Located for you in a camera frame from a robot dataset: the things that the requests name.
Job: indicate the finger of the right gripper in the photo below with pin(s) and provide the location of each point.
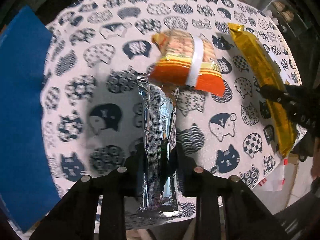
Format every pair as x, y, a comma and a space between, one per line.
300, 103

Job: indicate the cat pattern tablecloth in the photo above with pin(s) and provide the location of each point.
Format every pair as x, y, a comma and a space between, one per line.
93, 116

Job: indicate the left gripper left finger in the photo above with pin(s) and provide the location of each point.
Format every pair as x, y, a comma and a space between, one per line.
74, 216

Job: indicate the shoe rack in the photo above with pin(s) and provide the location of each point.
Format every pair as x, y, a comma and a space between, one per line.
285, 12

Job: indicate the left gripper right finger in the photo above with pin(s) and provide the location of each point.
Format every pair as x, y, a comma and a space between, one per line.
225, 207

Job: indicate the silver foil snack pack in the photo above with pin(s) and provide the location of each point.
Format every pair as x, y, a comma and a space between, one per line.
159, 198

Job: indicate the white red sign paper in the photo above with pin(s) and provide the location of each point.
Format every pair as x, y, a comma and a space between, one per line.
275, 181

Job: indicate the blue cardboard box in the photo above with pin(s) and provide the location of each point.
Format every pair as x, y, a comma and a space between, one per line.
27, 189

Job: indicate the orange cracker pack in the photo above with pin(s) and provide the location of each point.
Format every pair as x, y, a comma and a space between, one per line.
187, 60

